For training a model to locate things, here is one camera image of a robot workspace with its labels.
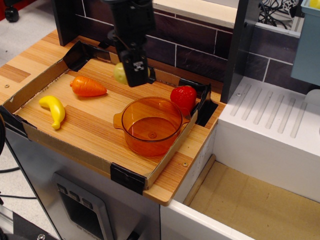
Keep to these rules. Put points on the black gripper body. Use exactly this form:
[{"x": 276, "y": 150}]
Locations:
[{"x": 132, "y": 20}]

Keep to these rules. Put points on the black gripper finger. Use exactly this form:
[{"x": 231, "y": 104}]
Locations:
[{"x": 133, "y": 55}]

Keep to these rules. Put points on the yellow toy potato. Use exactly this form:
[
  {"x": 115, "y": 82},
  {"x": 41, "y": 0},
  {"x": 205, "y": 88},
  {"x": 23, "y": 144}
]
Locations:
[{"x": 120, "y": 73}]

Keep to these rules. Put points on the orange transparent plastic pot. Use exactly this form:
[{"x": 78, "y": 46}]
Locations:
[{"x": 151, "y": 125}]

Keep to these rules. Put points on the cardboard fence with black tape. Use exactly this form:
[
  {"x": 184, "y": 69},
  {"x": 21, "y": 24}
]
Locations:
[{"x": 87, "y": 135}]

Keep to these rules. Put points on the orange toy carrot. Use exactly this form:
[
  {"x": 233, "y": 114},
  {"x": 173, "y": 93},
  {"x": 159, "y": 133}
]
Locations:
[{"x": 84, "y": 86}]

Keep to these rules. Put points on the red toy strawberry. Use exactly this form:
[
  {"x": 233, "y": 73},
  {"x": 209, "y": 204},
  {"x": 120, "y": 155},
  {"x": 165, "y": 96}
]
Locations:
[{"x": 185, "y": 98}]

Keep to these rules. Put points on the yellow toy banana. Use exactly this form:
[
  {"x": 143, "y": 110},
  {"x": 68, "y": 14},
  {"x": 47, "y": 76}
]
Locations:
[{"x": 56, "y": 108}]

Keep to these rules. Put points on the black caster wheel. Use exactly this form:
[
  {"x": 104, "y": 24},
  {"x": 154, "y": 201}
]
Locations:
[{"x": 11, "y": 14}]

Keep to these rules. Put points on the silver toy oven front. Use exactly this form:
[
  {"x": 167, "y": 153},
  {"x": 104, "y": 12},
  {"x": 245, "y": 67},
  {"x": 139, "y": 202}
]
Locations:
[{"x": 80, "y": 203}]

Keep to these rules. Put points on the white toy sink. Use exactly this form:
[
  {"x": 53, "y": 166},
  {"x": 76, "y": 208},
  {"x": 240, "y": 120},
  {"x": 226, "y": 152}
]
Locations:
[{"x": 258, "y": 175}]

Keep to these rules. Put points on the light blue bin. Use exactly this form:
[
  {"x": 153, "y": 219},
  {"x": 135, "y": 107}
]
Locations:
[{"x": 306, "y": 66}]

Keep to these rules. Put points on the dark grey upright post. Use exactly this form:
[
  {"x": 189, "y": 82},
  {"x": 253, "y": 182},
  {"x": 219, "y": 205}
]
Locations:
[{"x": 246, "y": 18}]

